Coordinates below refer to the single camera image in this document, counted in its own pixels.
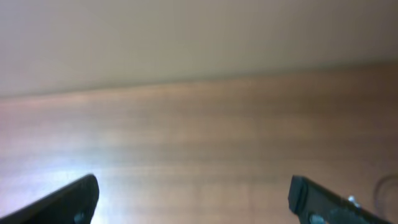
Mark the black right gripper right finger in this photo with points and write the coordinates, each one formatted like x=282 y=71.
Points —
x=312 y=203

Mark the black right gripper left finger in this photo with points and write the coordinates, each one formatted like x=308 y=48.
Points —
x=74 y=203

